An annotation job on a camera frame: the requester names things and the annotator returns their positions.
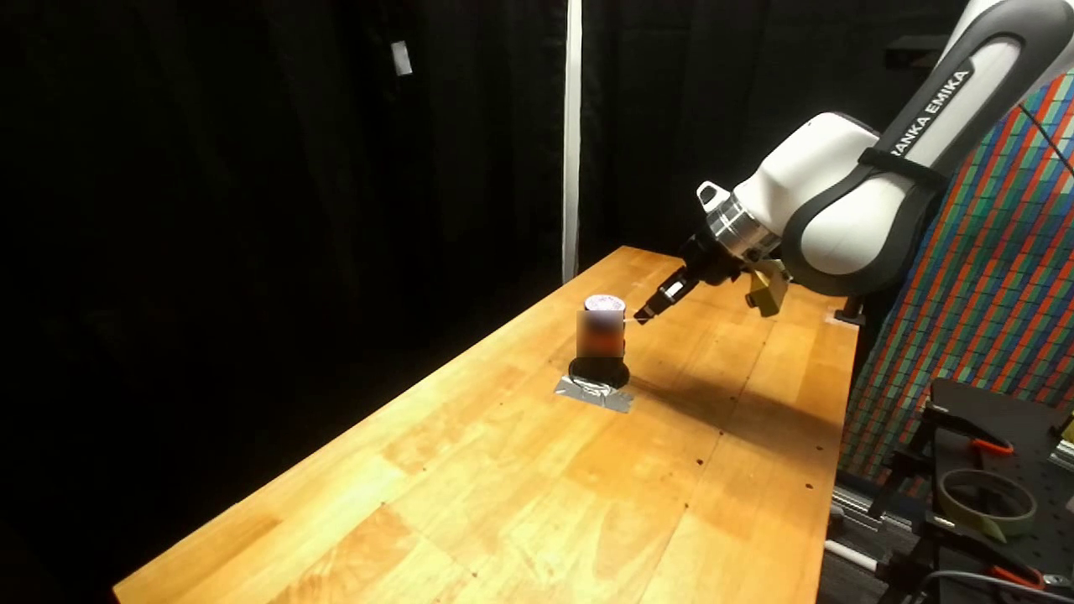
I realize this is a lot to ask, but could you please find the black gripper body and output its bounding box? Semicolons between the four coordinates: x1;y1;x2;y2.
673;179;782;292

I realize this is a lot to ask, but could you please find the white vertical pole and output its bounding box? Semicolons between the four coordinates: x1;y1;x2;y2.
556;0;588;286

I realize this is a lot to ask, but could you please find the colourful woven cloth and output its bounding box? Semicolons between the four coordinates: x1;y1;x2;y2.
837;65;1074;488

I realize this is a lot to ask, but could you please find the black metal plate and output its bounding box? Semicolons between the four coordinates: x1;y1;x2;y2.
923;376;1074;453

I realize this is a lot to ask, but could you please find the masking tape roll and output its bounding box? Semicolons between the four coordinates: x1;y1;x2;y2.
933;463;1044;542

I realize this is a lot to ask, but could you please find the white tag on curtain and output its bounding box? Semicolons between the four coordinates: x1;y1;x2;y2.
385;38;416;79

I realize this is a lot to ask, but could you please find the black curtain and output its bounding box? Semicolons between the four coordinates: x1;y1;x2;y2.
0;0;976;562

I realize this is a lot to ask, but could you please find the grey duct tape strip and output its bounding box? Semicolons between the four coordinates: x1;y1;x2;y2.
555;371;639;417

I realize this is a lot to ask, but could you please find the aluminium rail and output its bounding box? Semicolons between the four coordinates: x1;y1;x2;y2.
821;479;933;576

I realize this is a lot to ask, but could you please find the orange handled clamp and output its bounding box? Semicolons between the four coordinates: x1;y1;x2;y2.
964;434;1017;463

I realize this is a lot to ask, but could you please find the thin black cable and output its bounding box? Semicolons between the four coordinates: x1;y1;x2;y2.
1014;102;1074;186

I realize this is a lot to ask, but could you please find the red handled tool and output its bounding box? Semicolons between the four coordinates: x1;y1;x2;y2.
981;561;1053;594

